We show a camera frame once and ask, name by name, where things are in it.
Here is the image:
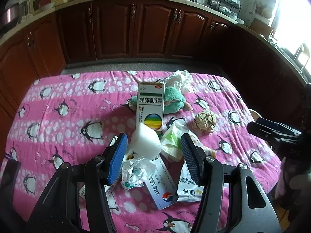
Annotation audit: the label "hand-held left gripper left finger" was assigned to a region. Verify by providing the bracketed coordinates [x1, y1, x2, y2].
[29, 132, 129, 233]

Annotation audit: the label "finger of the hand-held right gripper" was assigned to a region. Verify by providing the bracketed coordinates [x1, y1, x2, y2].
[247, 122, 302, 151]
[256, 117, 303, 133]

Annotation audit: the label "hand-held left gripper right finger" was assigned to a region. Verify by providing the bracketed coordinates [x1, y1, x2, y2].
[180, 133, 283, 233]

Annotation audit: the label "clear plastic wrapper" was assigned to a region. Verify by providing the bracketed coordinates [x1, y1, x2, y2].
[121, 158, 157, 191]

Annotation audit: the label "green and white packet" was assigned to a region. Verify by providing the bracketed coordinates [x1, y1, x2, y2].
[160, 118, 195, 162]

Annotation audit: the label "white foam piece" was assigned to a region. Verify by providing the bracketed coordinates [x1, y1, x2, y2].
[131, 123, 163, 159]

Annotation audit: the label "white snack packet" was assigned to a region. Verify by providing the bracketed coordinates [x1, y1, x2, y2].
[177, 143, 217, 197]

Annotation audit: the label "brown paper ball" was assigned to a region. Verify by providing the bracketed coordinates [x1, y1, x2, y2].
[192, 109, 217, 133]

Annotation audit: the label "white box with blue print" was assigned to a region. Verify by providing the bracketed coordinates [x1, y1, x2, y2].
[143, 159, 179, 210]

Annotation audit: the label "white box with rainbow circle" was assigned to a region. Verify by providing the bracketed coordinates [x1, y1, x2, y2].
[136, 83, 166, 139]

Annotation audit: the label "teal plush toy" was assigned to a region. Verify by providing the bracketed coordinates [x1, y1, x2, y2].
[126, 86, 193, 116]

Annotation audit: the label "white plastic bag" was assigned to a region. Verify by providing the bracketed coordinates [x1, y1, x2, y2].
[155, 70, 195, 94]

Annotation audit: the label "person's right forearm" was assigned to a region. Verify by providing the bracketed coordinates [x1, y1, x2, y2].
[277, 158, 311, 214]

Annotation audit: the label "pink penguin blanket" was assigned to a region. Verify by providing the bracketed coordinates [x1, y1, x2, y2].
[0, 70, 282, 233]

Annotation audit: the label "dark wooden kitchen cabinets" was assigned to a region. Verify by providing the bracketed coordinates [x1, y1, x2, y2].
[0, 0, 311, 131]

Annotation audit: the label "wooden box with red front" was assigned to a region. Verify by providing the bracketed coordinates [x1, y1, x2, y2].
[29, 0, 56, 12]

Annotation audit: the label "steel pot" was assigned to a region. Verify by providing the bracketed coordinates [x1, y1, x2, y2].
[0, 3, 21, 28]

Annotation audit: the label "black wire dish rack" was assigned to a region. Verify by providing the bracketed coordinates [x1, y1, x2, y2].
[206, 0, 242, 18]

